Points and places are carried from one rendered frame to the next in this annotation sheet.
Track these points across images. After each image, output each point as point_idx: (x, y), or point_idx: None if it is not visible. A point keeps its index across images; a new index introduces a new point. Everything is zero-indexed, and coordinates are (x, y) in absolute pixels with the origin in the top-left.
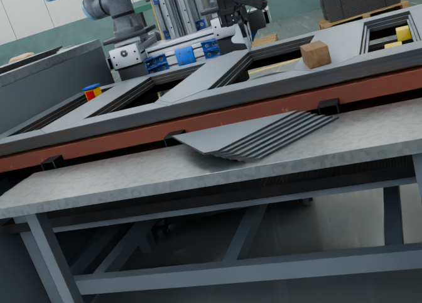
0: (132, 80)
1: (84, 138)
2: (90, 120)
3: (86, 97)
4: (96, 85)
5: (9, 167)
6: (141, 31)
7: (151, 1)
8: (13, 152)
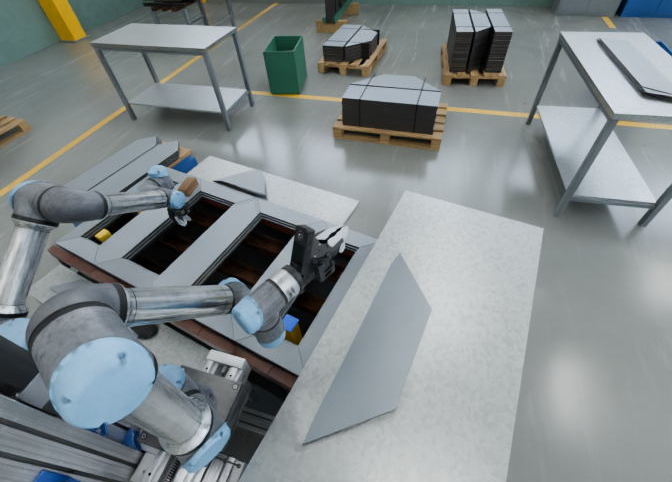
0: None
1: None
2: (296, 218)
3: (298, 324)
4: (283, 319)
5: None
6: (187, 366)
7: (104, 437)
8: None
